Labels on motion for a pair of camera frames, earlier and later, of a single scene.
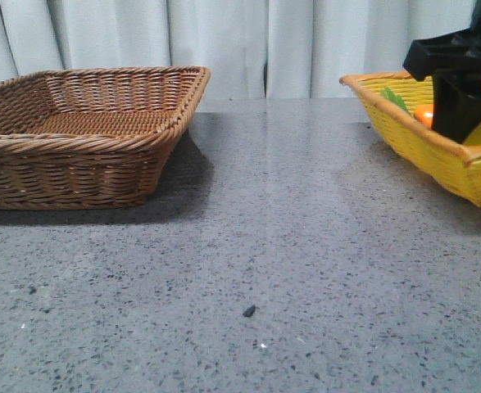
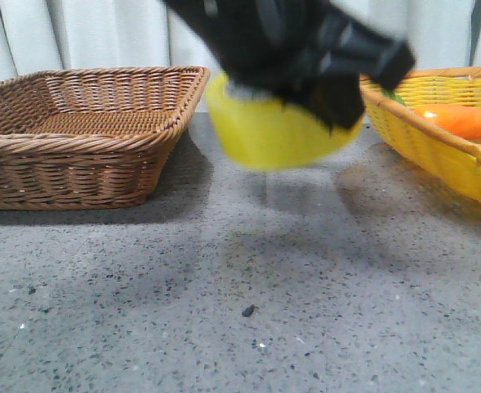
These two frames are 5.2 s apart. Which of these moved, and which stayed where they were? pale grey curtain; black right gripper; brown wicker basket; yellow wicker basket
Moved: black right gripper
Stayed: yellow wicker basket; brown wicker basket; pale grey curtain
